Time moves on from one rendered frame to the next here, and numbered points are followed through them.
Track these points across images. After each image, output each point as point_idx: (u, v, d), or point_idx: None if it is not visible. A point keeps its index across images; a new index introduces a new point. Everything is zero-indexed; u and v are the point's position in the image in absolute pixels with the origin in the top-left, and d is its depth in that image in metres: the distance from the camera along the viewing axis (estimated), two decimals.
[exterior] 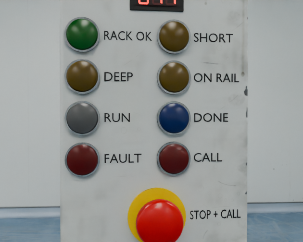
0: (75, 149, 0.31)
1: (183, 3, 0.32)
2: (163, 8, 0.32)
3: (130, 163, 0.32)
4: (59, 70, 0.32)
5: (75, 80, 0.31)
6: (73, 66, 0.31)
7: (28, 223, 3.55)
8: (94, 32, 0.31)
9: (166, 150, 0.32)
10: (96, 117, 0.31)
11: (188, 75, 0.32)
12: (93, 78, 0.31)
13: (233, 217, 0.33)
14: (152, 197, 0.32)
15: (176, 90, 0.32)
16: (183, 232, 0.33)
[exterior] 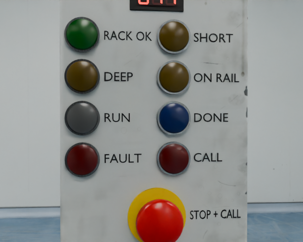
0: (75, 149, 0.31)
1: (183, 3, 0.32)
2: (163, 8, 0.32)
3: (130, 163, 0.32)
4: (59, 70, 0.32)
5: (75, 80, 0.31)
6: (73, 66, 0.31)
7: (28, 223, 3.55)
8: (94, 32, 0.31)
9: (166, 150, 0.32)
10: (96, 117, 0.31)
11: (188, 75, 0.32)
12: (93, 78, 0.31)
13: (233, 217, 0.33)
14: (152, 197, 0.32)
15: (176, 90, 0.32)
16: (183, 232, 0.33)
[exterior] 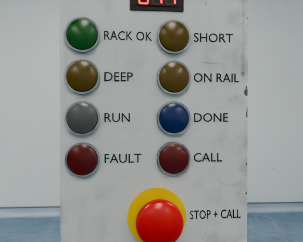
0: (75, 149, 0.31)
1: (183, 3, 0.32)
2: (163, 8, 0.32)
3: (130, 163, 0.32)
4: (59, 70, 0.32)
5: (75, 80, 0.31)
6: (73, 66, 0.31)
7: (28, 223, 3.55)
8: (94, 32, 0.31)
9: (166, 150, 0.32)
10: (96, 117, 0.31)
11: (188, 75, 0.32)
12: (93, 78, 0.31)
13: (233, 217, 0.33)
14: (152, 197, 0.32)
15: (176, 90, 0.32)
16: (183, 232, 0.33)
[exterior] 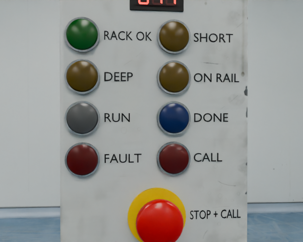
0: (75, 149, 0.31)
1: (183, 3, 0.32)
2: (163, 8, 0.32)
3: (130, 163, 0.32)
4: (59, 70, 0.32)
5: (75, 80, 0.31)
6: (73, 66, 0.31)
7: (28, 223, 3.55)
8: (94, 32, 0.31)
9: (166, 150, 0.32)
10: (96, 117, 0.31)
11: (188, 75, 0.32)
12: (93, 78, 0.31)
13: (233, 217, 0.33)
14: (152, 197, 0.32)
15: (176, 90, 0.32)
16: (183, 232, 0.33)
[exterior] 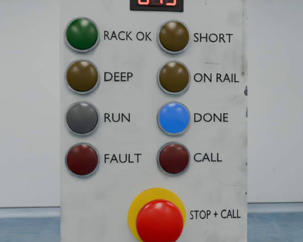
0: (75, 149, 0.31)
1: (183, 3, 0.32)
2: (163, 8, 0.32)
3: (130, 163, 0.32)
4: (59, 70, 0.32)
5: (75, 80, 0.31)
6: (73, 66, 0.31)
7: (28, 223, 3.55)
8: (94, 32, 0.31)
9: (166, 150, 0.32)
10: (96, 117, 0.31)
11: (188, 75, 0.32)
12: (93, 78, 0.31)
13: (233, 217, 0.33)
14: (152, 197, 0.32)
15: (176, 90, 0.32)
16: (183, 232, 0.33)
